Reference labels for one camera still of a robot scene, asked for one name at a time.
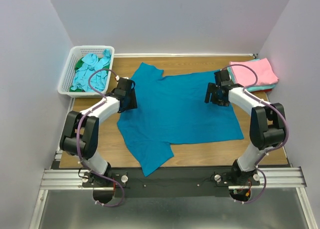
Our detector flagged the teal blue t-shirt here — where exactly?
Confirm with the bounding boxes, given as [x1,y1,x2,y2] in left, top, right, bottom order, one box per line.
[117,63,244,176]

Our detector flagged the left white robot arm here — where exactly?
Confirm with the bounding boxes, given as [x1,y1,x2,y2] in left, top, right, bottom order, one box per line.
[59,77,138,187]

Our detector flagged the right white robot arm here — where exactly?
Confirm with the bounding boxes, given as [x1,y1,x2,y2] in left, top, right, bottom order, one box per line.
[204,69,289,185]

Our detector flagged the pink folded t-shirt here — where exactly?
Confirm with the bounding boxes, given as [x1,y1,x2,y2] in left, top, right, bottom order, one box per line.
[229,57,279,89]

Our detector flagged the light blue crumpled t-shirt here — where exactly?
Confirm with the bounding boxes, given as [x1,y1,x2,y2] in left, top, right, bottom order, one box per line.
[69,49,112,93]

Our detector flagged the mint folded t-shirt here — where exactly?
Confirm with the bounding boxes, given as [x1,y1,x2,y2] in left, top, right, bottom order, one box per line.
[226,59,277,93]

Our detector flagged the green t-shirt in basket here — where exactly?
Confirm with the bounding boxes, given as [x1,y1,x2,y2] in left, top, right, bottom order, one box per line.
[69,57,110,93]

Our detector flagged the white plastic laundry basket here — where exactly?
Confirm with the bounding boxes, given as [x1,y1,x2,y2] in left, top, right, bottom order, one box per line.
[57,45,115,98]

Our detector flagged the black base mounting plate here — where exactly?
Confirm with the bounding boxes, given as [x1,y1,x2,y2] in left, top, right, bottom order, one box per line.
[81,166,260,202]

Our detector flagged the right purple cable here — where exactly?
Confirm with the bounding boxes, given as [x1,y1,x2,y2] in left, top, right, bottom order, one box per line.
[219,65,291,205]

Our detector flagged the purple cable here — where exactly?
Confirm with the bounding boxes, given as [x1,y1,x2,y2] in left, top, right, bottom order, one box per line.
[76,69,126,208]
[219,65,291,205]

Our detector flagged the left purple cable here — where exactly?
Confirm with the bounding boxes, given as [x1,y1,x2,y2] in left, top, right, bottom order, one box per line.
[76,69,126,208]

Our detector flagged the aluminium extrusion rail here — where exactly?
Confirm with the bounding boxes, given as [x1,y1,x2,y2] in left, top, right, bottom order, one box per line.
[40,167,307,190]

